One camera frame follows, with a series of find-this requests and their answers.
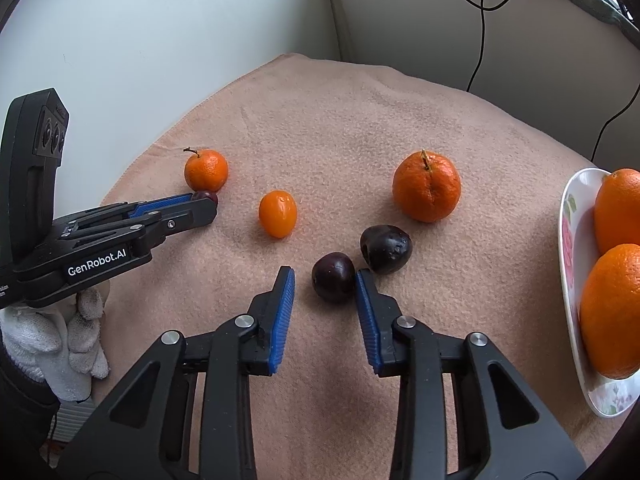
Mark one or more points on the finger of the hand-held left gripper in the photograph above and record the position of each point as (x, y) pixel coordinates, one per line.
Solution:
(185, 217)
(155, 205)

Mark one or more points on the person's left forearm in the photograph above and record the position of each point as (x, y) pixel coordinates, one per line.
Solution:
(20, 420)

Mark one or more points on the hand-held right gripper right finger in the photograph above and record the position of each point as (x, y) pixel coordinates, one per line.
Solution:
(369, 330)

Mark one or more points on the kumquat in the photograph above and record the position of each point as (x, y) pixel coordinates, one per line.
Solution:
(277, 214)

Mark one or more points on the medium mandarin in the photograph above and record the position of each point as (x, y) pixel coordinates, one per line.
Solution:
(426, 190)

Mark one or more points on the person's left hand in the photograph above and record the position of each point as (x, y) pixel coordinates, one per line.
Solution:
(40, 345)

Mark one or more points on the small mandarin with stem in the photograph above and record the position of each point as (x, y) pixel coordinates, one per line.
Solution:
(206, 171)

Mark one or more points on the floral white plate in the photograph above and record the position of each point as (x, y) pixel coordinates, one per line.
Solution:
(575, 260)

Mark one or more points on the dark red cherry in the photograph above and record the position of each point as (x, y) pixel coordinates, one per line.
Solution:
(207, 195)

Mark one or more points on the dark purple plum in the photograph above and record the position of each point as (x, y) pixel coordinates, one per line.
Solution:
(387, 250)
(332, 277)

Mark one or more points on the large smooth orange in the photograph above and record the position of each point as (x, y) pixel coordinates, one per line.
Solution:
(620, 210)

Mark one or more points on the large bumpy orange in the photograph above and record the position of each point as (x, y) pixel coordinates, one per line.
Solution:
(612, 310)

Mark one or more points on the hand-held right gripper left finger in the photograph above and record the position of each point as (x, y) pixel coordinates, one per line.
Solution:
(282, 320)

